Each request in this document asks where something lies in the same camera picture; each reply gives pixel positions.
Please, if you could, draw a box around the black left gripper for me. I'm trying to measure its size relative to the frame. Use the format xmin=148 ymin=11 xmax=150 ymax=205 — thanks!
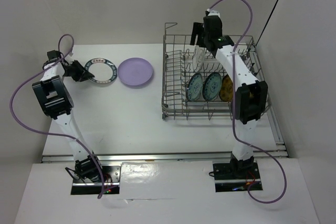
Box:
xmin=62 ymin=60 xmax=93 ymax=82

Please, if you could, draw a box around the white plate blue rim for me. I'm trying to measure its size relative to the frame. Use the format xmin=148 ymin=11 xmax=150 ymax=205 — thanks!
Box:
xmin=85 ymin=58 xmax=118 ymax=84

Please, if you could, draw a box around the white plate dark rim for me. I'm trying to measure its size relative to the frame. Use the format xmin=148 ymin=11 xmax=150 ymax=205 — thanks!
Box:
xmin=193 ymin=46 xmax=206 ymax=72

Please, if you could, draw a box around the purple plastic plate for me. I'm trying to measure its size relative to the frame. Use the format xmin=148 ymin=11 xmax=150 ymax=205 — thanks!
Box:
xmin=118 ymin=58 xmax=154 ymax=87

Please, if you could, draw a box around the teal blue floral plate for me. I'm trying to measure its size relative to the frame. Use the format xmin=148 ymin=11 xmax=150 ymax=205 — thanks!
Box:
xmin=186 ymin=73 xmax=203 ymax=102

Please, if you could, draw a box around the yellow patterned plate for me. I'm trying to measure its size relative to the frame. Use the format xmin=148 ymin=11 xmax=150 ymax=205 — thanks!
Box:
xmin=219 ymin=75 xmax=233 ymax=102

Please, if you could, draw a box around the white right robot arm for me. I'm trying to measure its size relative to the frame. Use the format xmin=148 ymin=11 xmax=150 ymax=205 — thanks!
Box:
xmin=190 ymin=16 xmax=268 ymax=178

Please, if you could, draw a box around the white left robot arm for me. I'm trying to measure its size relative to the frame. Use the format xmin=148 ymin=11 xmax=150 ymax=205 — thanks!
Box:
xmin=32 ymin=58 xmax=104 ymax=182

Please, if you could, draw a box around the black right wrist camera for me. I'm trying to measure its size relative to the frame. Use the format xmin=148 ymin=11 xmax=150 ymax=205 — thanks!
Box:
xmin=203 ymin=15 xmax=223 ymax=40

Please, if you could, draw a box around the grey wire dish rack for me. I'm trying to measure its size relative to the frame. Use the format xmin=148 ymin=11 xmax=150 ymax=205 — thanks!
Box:
xmin=160 ymin=22 xmax=271 ymax=122

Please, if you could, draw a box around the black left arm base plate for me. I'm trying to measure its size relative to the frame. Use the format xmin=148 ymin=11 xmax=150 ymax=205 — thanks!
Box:
xmin=70 ymin=164 xmax=121 ymax=195

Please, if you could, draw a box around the black corner cable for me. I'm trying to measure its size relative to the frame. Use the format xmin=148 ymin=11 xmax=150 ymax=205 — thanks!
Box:
xmin=256 ymin=0 xmax=292 ymax=44

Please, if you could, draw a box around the aluminium table edge rail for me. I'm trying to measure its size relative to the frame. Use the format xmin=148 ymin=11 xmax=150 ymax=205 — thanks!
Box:
xmin=42 ymin=115 xmax=288 ymax=163

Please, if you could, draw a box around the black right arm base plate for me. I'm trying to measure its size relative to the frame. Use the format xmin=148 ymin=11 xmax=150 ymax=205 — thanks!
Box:
xmin=208 ymin=162 xmax=263 ymax=193

